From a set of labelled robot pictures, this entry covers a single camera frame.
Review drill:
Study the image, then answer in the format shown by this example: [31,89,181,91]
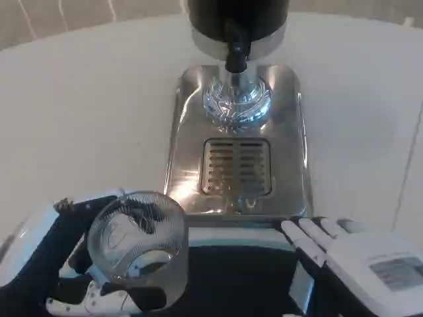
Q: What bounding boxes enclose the black dispenser tap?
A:
[223,18,250,74]

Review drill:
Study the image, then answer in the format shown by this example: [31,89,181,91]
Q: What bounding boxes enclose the steel drip tray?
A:
[163,64,315,229]

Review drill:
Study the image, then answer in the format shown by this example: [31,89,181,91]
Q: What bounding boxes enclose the black robot torso white rim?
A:
[187,227,315,317]

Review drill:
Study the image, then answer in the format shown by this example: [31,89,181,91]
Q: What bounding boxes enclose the slotted steel drain grid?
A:
[202,137,274,196]

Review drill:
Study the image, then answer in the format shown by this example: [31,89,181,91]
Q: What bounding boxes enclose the clear ribbed glass cup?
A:
[87,190,190,310]

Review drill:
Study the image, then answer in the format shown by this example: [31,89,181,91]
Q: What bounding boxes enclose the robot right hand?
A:
[280,215,423,317]

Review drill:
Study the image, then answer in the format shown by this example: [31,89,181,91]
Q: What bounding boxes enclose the black drink dispenser silver base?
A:
[186,0,288,63]

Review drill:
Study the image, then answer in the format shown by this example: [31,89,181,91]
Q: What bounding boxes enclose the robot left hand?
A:
[0,190,169,317]

